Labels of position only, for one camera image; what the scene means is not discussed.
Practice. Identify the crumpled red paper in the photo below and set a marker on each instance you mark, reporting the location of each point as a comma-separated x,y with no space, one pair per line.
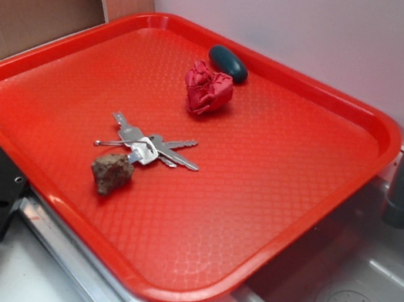
207,91

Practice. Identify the red plastic tray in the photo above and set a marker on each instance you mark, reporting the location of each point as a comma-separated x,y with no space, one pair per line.
283,153

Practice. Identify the bunch of silver keys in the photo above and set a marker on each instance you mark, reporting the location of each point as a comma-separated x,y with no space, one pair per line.
146,149

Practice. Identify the brown rough rock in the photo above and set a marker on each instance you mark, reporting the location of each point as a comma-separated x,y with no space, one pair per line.
111,172

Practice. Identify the dark green oval stone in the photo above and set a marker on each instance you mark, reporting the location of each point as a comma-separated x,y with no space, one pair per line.
226,61

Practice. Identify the silver metal rail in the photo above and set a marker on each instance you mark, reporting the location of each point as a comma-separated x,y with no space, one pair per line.
40,259

